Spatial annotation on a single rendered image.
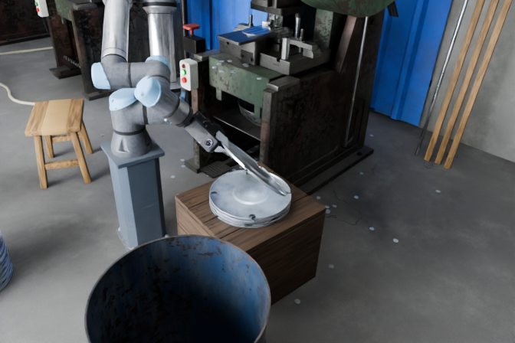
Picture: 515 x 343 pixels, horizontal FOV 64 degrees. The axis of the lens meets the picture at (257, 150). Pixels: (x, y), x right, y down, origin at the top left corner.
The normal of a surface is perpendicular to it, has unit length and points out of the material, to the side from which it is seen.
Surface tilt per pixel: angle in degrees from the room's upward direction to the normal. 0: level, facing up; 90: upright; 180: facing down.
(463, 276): 0
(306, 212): 0
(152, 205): 90
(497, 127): 90
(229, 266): 88
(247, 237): 0
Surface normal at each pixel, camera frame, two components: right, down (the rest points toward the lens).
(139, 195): 0.58, 0.43
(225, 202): 0.04, -0.86
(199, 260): -0.13, 0.47
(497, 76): -0.70, 0.34
